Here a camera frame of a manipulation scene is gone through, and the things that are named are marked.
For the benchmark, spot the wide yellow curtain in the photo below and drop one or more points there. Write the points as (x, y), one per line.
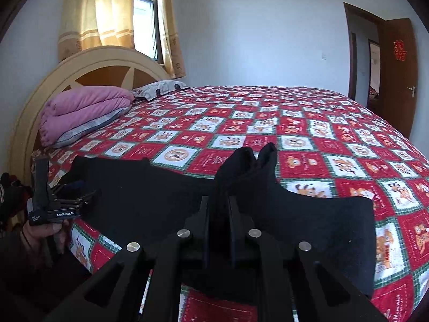
(97, 13)

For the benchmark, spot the brown wooden door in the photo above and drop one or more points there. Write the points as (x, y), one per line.
(398, 84)

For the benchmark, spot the cream wooden headboard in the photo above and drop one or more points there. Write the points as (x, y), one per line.
(100, 60)

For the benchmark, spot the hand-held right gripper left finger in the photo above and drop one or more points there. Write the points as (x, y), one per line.
(205, 228)

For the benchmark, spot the red printed bedspread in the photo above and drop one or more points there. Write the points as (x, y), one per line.
(268, 117)

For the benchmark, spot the person's left forearm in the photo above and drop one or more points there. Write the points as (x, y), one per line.
(26, 281)

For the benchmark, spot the dark patterned cloth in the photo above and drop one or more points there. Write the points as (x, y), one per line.
(11, 198)

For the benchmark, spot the narrow yellow curtain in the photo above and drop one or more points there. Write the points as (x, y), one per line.
(171, 26)

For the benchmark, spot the red paper door decoration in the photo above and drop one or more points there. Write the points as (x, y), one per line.
(399, 50)

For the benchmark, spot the person's left hand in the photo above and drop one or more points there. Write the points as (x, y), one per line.
(40, 233)

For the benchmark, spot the grey striped folded blanket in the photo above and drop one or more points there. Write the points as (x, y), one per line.
(90, 127)

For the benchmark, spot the brown door frame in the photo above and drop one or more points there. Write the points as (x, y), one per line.
(350, 57)

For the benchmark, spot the white patterned pillow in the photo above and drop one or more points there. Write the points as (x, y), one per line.
(161, 89)

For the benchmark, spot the black pants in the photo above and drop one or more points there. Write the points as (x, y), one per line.
(150, 194)

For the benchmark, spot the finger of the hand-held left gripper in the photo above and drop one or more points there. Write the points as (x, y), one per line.
(80, 199)
(72, 186)

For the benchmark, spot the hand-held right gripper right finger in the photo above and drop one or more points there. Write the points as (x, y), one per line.
(234, 228)

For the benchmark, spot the folded pink quilt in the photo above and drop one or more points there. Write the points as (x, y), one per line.
(83, 107)

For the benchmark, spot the window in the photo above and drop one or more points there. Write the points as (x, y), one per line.
(145, 26)

